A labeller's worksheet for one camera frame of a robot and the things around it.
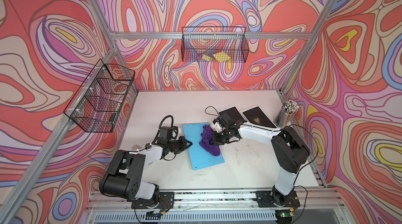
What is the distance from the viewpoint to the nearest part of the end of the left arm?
0.72 m

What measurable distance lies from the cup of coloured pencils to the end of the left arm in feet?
1.95

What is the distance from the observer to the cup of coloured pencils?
2.89 feet

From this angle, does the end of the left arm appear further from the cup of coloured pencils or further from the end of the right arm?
the cup of coloured pencils
